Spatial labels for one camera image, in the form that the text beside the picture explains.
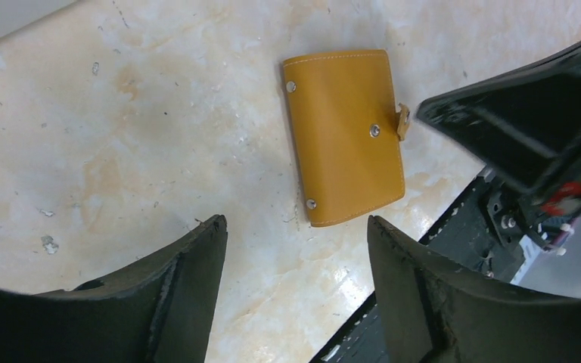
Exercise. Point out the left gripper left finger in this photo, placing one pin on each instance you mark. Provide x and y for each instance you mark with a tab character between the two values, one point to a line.
160	308

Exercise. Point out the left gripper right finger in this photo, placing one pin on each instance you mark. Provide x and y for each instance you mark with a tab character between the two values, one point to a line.
485	320

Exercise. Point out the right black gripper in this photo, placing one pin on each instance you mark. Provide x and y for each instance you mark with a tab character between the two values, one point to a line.
526	125

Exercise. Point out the mustard leather card holder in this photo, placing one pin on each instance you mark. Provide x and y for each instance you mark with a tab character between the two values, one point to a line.
347	128

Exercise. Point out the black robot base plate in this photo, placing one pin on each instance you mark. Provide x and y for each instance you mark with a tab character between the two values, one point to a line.
397	322

